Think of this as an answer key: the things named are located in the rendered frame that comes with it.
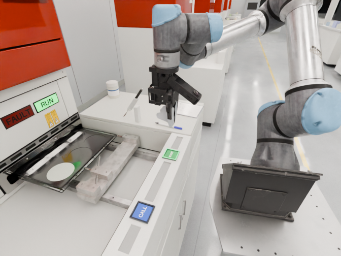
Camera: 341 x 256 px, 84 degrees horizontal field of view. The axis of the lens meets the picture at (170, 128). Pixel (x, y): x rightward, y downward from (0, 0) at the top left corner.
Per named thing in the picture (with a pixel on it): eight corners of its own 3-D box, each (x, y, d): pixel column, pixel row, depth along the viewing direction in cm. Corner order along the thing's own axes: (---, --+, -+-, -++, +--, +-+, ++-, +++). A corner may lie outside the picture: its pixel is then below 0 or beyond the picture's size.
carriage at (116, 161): (77, 198, 71) (75, 193, 69) (126, 141, 100) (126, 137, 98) (96, 204, 69) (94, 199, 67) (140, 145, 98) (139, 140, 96)
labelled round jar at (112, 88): (106, 97, 119) (103, 83, 114) (112, 93, 125) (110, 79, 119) (115, 99, 117) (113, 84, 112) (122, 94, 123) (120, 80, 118)
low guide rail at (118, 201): (36, 180, 82) (34, 175, 80) (40, 177, 84) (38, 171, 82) (141, 214, 69) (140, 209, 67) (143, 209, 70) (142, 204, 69)
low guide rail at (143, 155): (79, 143, 103) (78, 139, 102) (82, 141, 105) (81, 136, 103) (165, 164, 90) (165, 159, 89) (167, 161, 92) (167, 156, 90)
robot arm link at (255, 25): (264, 12, 82) (167, 51, 70) (283, -10, 71) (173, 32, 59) (277, 35, 82) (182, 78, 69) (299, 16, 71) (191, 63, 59)
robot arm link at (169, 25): (188, 4, 45) (154, 4, 44) (186, 52, 52) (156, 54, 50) (178, 4, 52) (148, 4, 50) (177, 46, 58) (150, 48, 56)
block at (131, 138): (122, 141, 95) (121, 136, 94) (126, 137, 98) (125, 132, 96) (136, 144, 93) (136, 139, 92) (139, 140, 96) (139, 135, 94)
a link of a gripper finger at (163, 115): (159, 124, 69) (158, 101, 64) (174, 127, 67) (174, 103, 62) (155, 129, 66) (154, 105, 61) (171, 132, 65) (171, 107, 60)
